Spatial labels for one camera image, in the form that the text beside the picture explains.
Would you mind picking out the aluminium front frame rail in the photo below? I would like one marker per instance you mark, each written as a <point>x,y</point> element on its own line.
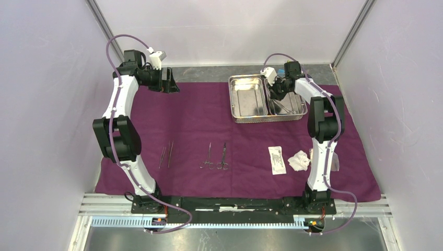
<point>121,223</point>

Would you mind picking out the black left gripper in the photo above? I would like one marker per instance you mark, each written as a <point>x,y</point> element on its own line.
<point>166,86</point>

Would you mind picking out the steel forceps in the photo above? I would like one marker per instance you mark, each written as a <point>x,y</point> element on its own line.
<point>163,152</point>
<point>170,148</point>

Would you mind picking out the steel two-compartment tray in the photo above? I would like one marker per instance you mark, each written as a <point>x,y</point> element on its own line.
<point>250,101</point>

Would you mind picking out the green suture packet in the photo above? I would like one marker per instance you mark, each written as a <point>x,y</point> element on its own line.
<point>277,161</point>

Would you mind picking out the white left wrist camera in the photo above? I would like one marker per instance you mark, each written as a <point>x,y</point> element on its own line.
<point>156,58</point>

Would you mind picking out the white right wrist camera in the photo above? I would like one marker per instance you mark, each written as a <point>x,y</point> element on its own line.
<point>269,74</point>

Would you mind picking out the white gauze pad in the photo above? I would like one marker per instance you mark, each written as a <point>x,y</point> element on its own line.
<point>335,164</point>

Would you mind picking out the steel hemostat clamp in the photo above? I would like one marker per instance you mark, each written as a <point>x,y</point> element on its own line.
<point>282,109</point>

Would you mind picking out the white gauze packet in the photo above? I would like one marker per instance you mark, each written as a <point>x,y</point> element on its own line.
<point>299,162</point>

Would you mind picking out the aluminium frame post right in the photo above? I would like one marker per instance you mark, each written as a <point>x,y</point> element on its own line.
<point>356,26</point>

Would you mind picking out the steel surgical scissors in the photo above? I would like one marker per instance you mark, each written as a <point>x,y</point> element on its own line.
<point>222,164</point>

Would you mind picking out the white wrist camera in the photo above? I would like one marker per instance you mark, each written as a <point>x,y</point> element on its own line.
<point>156,58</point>
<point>269,74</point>

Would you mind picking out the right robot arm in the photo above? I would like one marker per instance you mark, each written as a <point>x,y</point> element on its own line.
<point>325,125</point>

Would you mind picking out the maroon cloth wrap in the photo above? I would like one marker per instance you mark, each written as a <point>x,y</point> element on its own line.
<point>200,114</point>

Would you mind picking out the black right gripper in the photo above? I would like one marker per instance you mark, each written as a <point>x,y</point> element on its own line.
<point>274,94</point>

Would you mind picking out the steel needle holder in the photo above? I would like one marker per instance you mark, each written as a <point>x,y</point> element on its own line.
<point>207,162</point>

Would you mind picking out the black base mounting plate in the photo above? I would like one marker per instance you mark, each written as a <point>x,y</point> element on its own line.
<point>231,210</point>

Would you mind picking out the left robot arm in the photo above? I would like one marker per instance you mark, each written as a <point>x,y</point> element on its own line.
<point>117,137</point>

